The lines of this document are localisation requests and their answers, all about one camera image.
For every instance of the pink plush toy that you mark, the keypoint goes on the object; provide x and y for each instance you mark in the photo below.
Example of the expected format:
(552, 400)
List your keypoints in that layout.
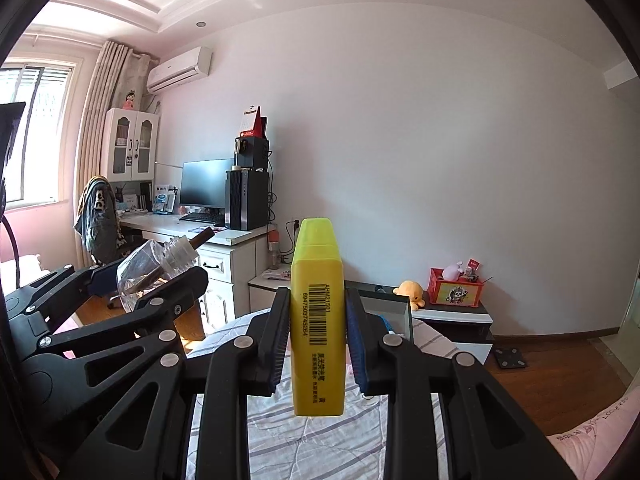
(452, 271)

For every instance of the pink doll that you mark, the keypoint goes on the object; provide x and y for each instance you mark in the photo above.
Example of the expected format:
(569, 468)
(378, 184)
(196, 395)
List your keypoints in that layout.
(130, 100)

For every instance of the orange cap bottle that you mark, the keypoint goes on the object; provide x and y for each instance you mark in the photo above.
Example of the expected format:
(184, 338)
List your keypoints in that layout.
(274, 250)

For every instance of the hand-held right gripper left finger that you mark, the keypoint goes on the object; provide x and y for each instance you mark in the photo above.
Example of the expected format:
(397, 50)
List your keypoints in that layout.
(281, 345)

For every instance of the pink storage box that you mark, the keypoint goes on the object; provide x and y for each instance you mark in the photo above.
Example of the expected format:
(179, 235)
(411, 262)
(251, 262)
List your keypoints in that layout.
(395, 310)

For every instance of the beige curtain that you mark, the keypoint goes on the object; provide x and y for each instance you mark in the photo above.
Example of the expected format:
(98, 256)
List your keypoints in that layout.
(100, 125)

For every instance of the white wall sockets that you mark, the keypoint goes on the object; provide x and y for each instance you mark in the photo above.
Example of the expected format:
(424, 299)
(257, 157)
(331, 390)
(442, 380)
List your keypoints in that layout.
(295, 222)

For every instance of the white desk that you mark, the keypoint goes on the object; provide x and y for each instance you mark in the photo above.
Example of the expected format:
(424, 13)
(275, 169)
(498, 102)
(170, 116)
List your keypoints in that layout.
(235, 247)

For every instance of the grey jacket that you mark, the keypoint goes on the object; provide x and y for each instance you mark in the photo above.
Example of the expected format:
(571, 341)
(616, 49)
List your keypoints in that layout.
(97, 215)

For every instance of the black speaker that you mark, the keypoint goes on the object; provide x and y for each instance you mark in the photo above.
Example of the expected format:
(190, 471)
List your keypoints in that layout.
(255, 152)

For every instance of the red card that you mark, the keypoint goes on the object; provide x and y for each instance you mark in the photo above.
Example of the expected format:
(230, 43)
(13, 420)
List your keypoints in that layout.
(474, 264)

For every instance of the red desk calendar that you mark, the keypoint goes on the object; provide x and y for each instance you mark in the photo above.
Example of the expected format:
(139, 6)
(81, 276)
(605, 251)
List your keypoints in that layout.
(252, 124)

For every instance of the black computer monitor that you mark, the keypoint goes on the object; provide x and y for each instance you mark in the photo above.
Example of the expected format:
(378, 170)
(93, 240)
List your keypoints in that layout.
(205, 185)

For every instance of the pink patterned pouch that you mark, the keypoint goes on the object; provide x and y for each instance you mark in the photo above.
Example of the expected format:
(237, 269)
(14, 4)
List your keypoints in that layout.
(277, 274)

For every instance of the black floor scale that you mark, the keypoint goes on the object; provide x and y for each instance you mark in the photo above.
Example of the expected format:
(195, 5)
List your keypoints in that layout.
(510, 357)

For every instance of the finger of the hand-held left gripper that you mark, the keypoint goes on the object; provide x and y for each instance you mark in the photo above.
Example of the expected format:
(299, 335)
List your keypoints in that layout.
(102, 280)
(170, 292)

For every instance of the red toy box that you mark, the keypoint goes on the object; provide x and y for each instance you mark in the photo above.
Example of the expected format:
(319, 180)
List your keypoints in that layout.
(456, 291)

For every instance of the clear glass bottle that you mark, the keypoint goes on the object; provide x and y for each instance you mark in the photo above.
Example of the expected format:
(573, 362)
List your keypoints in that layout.
(145, 270)

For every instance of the white air conditioner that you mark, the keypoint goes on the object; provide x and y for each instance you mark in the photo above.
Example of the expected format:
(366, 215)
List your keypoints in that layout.
(179, 71)

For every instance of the white hutch cabinet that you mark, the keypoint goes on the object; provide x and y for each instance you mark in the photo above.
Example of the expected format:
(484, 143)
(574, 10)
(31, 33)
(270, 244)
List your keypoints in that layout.
(130, 145)

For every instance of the window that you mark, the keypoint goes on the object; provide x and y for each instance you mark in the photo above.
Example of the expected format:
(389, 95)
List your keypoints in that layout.
(35, 130)

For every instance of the yellow octopus plush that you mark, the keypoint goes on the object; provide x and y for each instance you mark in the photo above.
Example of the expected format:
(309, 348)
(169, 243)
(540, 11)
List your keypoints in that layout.
(411, 292)

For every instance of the white nightstand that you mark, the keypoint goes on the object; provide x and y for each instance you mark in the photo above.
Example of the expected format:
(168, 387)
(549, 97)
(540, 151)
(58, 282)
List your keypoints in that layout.
(265, 285)

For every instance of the pink quilt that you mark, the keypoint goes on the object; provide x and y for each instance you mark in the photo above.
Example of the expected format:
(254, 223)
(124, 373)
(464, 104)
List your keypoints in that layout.
(595, 440)

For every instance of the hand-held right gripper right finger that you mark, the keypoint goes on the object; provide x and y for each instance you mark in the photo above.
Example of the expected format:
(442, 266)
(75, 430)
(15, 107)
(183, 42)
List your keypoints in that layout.
(356, 350)

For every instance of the black keyboard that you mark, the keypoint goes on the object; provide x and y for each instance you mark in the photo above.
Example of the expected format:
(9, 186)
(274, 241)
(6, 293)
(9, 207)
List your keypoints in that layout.
(202, 217)

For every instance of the round table with quilt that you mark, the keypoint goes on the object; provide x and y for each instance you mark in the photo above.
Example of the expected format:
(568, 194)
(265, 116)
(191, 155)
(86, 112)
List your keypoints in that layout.
(320, 445)

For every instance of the black white low bench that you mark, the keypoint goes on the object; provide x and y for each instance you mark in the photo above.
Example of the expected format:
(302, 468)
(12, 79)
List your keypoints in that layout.
(460, 322)

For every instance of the black computer tower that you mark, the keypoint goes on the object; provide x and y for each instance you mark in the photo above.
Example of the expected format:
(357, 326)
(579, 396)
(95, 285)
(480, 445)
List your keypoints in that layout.
(246, 200)

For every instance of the yellow highlighter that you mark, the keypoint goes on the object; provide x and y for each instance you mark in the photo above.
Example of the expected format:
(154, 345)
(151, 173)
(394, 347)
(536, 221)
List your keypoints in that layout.
(317, 310)

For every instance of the blue packet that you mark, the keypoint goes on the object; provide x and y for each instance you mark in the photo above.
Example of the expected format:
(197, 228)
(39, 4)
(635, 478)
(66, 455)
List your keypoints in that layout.
(162, 199)

